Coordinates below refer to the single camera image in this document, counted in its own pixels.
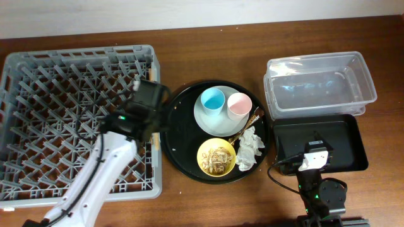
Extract wooden chopstick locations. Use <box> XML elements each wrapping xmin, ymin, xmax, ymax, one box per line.
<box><xmin>153</xmin><ymin>133</ymin><xmax>160</xmax><ymax>151</ymax></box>
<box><xmin>149</xmin><ymin>64</ymin><xmax>157</xmax><ymax>82</ymax></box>

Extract brown snack wrapper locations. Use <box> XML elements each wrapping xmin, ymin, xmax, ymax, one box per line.
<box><xmin>228</xmin><ymin>107</ymin><xmax>264</xmax><ymax>145</ymax></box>

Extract white tissue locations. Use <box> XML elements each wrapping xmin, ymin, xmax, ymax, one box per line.
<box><xmin>235</xmin><ymin>126</ymin><xmax>265</xmax><ymax>172</ymax></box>

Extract blue plastic cup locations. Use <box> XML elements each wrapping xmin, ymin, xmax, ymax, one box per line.
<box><xmin>201</xmin><ymin>88</ymin><xmax>225</xmax><ymax>116</ymax></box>

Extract grey round plate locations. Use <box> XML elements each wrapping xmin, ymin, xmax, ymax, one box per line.
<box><xmin>194</xmin><ymin>95</ymin><xmax>249</xmax><ymax>137</ymax></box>

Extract yellow bowl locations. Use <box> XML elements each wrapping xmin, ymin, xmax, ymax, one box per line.
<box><xmin>196</xmin><ymin>138</ymin><xmax>236</xmax><ymax>177</ymax></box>

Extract pink plastic cup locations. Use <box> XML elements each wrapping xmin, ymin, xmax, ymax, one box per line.
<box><xmin>227</xmin><ymin>93</ymin><xmax>253</xmax><ymax>121</ymax></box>

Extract food scraps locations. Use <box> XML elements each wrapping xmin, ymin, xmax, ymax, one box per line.
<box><xmin>201</xmin><ymin>147</ymin><xmax>234</xmax><ymax>175</ymax></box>

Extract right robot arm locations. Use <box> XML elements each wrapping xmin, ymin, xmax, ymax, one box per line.
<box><xmin>296</xmin><ymin>131</ymin><xmax>370</xmax><ymax>227</ymax></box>

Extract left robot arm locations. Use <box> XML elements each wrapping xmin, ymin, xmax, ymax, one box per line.
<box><xmin>23</xmin><ymin>79</ymin><xmax>170</xmax><ymax>227</ymax></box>

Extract grey dishwasher rack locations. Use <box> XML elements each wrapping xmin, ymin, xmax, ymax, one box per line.
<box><xmin>1</xmin><ymin>45</ymin><xmax>160</xmax><ymax>209</ymax></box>

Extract black rectangular tray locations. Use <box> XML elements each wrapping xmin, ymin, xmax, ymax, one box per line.
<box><xmin>273</xmin><ymin>114</ymin><xmax>369</xmax><ymax>173</ymax></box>

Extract round black tray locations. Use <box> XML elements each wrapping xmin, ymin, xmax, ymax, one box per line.
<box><xmin>160</xmin><ymin>80</ymin><xmax>271</xmax><ymax>184</ymax></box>

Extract clear plastic bin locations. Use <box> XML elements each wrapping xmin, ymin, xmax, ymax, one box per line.
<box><xmin>263</xmin><ymin>51</ymin><xmax>377</xmax><ymax>120</ymax></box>

